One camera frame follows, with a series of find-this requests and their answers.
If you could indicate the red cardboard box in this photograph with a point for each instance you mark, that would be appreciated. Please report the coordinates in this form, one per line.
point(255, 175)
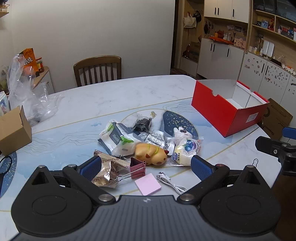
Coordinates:
point(215, 111)

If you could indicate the white and navy snack packet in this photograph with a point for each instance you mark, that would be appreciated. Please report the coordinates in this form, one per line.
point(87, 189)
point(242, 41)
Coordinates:
point(115, 137)

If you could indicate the dark snack bag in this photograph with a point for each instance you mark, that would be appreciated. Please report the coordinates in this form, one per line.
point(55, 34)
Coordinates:
point(142, 123)

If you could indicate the bronze foil wrapper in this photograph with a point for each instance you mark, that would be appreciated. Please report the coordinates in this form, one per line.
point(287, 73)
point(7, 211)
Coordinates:
point(108, 172)

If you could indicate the brown cardboard sheet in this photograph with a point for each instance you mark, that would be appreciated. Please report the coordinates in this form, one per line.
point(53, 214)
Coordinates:
point(277, 117)

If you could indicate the yellow animal toy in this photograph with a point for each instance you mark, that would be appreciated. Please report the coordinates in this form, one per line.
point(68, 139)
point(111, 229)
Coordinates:
point(150, 154)

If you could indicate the blueberry yogurt pouch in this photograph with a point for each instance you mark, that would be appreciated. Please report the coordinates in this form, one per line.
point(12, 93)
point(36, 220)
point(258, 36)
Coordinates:
point(185, 150)

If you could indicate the orange cloth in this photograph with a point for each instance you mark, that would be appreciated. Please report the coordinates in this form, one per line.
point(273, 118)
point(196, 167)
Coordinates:
point(220, 39)

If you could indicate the white floor cabinet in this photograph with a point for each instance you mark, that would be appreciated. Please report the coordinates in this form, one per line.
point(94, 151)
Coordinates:
point(219, 58)

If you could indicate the toothpick packet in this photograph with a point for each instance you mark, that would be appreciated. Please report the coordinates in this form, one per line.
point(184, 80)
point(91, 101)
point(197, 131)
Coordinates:
point(118, 161)

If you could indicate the printed white cup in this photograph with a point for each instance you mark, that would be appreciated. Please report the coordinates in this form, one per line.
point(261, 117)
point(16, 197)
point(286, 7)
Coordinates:
point(3, 104)

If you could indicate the red sauce jar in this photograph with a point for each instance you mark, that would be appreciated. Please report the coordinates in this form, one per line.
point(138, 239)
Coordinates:
point(40, 64)

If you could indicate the white marble desktop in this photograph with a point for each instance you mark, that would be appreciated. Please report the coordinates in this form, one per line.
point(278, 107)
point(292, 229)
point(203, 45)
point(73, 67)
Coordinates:
point(97, 104)

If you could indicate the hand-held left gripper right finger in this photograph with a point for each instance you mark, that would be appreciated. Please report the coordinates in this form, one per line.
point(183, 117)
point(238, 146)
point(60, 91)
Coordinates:
point(200, 168)

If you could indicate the pink sticky note pad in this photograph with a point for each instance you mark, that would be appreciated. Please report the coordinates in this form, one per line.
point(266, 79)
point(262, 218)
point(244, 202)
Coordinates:
point(148, 184)

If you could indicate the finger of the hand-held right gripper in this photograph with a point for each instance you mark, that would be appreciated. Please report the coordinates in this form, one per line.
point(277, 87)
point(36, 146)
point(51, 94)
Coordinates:
point(289, 133)
point(270, 146)

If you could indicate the white wall cabinet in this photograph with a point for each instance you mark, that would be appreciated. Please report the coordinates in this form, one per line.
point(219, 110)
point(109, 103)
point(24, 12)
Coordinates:
point(225, 10)

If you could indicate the small brown cardboard box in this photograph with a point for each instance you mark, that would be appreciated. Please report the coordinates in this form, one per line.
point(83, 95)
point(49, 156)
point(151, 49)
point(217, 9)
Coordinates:
point(13, 133)

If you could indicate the wooden chair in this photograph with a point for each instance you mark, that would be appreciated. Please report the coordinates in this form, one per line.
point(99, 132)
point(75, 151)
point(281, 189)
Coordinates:
point(97, 70)

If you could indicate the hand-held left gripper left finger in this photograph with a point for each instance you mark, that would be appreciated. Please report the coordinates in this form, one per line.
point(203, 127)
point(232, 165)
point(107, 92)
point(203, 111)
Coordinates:
point(90, 168)

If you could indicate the wooden shelf unit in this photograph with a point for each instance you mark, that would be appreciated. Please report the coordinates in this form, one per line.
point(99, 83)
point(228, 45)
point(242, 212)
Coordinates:
point(270, 67)

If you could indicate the small rabbit-eared plush toy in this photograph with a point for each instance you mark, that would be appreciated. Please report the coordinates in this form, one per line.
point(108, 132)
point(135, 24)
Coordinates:
point(181, 133)

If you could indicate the white side cabinet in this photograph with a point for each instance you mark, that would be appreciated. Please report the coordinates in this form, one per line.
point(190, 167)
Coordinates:
point(44, 80)

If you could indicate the pink binder clip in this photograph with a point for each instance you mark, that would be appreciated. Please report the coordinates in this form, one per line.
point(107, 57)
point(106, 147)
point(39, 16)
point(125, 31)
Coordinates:
point(137, 168)

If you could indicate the clear plastic bag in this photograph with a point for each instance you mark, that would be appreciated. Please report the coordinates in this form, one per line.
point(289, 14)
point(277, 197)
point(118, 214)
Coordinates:
point(27, 97)

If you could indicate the orange snack bag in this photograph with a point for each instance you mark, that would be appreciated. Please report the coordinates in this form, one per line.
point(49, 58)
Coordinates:
point(30, 59)

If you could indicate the beige tote bag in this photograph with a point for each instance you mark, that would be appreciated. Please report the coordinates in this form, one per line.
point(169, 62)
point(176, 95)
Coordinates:
point(189, 21)

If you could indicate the silver printed packet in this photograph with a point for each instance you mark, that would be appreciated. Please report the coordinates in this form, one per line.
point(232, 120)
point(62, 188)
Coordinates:
point(157, 139)

